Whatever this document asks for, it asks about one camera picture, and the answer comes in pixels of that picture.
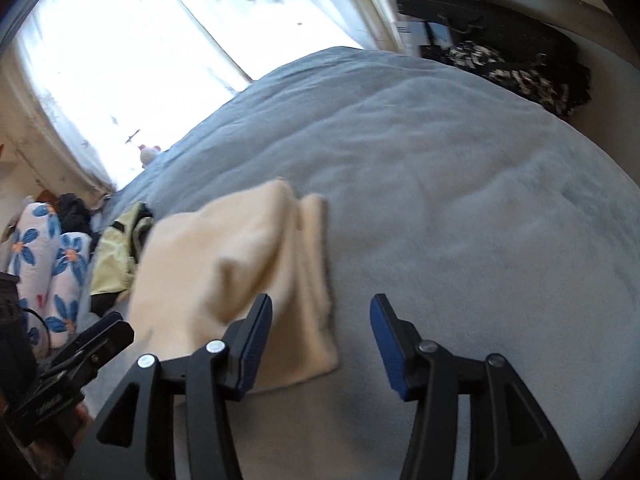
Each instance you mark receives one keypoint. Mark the white cardboard box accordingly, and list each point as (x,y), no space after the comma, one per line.
(412,37)

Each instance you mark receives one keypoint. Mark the cream fuzzy coat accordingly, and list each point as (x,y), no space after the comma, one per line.
(225,260)

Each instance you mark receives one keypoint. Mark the yellow-green jacket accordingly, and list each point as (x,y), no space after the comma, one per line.
(115,260)

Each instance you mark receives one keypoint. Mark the white sheer curtain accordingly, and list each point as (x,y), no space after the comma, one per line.
(280,5)
(125,60)

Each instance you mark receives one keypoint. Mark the black clothing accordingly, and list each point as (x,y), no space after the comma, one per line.
(74,212)

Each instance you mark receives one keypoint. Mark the pink white plush toy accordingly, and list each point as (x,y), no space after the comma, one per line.
(148,154)

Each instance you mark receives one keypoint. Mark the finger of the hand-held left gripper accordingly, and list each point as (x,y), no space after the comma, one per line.
(95,342)

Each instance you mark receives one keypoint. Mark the black white patterned cloth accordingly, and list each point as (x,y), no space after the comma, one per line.
(525,77)

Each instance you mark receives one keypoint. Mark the blue-grey blanket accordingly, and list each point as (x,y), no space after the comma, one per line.
(450,185)

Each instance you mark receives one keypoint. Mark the beige curtain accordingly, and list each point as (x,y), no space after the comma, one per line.
(40,150)

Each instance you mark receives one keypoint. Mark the blue floral pillow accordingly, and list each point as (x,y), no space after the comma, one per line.
(32,255)
(70,275)

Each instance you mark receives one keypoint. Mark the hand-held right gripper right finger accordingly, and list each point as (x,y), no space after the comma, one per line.
(387,345)

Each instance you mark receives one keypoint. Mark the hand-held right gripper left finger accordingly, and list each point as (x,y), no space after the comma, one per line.
(255,345)

